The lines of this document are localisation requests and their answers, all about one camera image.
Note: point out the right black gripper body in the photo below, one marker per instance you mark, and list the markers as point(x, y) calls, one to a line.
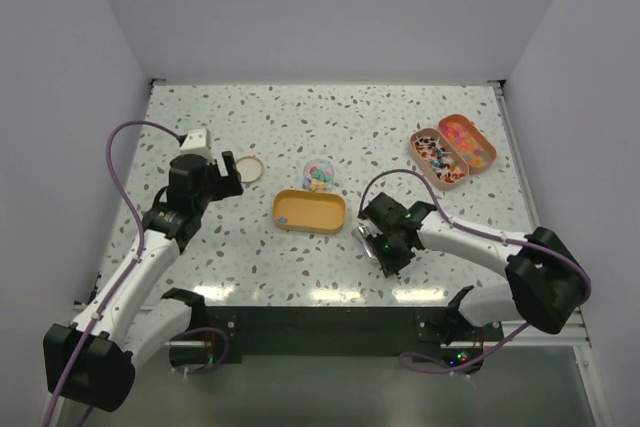
point(390, 254)

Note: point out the round wooden jar lid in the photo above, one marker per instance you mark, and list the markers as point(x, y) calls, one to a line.
point(250, 169)

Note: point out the orange tray of gummy candies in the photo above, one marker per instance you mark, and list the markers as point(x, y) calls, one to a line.
point(467, 140)

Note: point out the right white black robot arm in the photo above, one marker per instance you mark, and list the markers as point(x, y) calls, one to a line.
point(544, 284)

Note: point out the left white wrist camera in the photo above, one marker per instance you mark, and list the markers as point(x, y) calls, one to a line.
point(197, 142)

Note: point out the pink tray of lollipops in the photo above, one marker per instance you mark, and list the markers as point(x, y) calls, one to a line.
point(441, 164)

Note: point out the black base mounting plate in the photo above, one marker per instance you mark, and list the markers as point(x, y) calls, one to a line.
point(349, 331)

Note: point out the clear glass jar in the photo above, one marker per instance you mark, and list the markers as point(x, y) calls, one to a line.
point(318, 176)

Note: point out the yellow tray of star candies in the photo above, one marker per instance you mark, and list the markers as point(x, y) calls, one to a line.
point(311, 212)

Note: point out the metal scoop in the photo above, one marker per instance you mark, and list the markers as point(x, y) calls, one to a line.
point(361, 234)

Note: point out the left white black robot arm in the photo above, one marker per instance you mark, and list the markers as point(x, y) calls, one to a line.
point(140, 267)

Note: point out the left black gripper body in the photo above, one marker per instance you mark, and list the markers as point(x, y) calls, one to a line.
point(218, 187)

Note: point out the aluminium frame rail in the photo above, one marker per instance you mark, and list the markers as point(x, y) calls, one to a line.
point(216, 343)

